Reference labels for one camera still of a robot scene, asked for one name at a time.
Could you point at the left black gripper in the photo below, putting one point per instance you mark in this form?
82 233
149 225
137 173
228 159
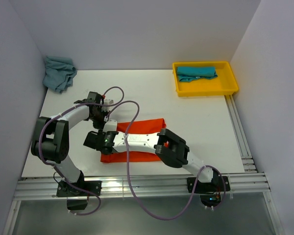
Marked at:
98 126

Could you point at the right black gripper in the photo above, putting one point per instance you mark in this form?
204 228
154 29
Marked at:
101 131

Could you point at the orange t shirt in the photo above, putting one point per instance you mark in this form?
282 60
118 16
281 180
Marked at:
138 127

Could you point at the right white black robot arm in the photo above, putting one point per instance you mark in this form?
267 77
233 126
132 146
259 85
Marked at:
150 146

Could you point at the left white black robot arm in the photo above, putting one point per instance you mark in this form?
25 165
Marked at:
50 142

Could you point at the grey-blue crumpled t shirt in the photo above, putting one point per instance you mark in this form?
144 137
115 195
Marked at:
59 73

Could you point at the teal rolled t shirt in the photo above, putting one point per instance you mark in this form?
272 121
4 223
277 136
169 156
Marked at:
189 74

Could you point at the yellow plastic tray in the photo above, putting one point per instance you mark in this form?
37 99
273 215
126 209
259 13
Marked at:
224 84

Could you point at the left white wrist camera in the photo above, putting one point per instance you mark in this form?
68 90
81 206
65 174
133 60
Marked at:
107 105

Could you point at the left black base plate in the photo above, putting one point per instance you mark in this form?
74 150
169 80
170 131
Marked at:
86 188

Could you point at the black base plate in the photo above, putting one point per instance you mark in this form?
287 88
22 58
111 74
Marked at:
198 184
86 188

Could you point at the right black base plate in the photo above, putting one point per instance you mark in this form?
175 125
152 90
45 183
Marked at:
198 184

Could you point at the aluminium right side rail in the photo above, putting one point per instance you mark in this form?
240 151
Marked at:
245 152

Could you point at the aluminium front rail frame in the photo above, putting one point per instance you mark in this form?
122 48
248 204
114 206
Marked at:
44 188

